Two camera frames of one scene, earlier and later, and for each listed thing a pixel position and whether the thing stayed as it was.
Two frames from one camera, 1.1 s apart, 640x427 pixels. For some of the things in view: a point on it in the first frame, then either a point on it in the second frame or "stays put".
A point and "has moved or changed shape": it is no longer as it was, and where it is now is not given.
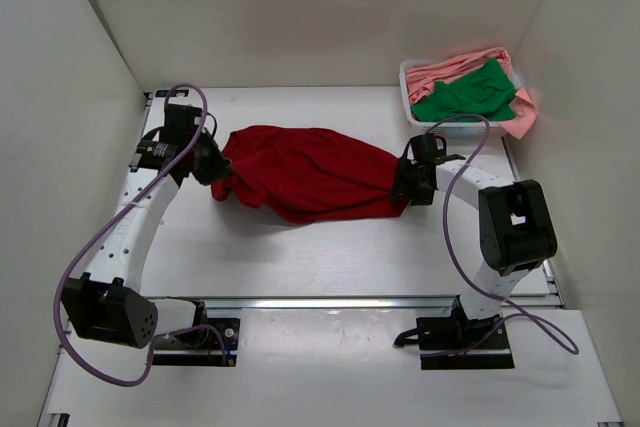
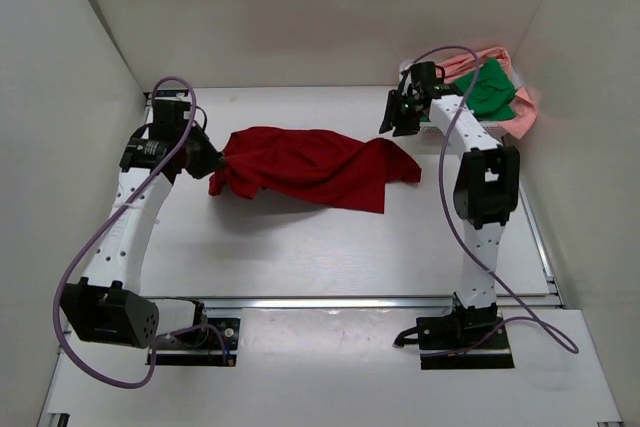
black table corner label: (176, 92) stays put
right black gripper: (401, 188) to (401, 128)
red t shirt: (309, 175) has moved or changed shape
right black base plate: (458, 343) stays put
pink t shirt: (422, 79) stays put
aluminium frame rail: (343, 303) stays put
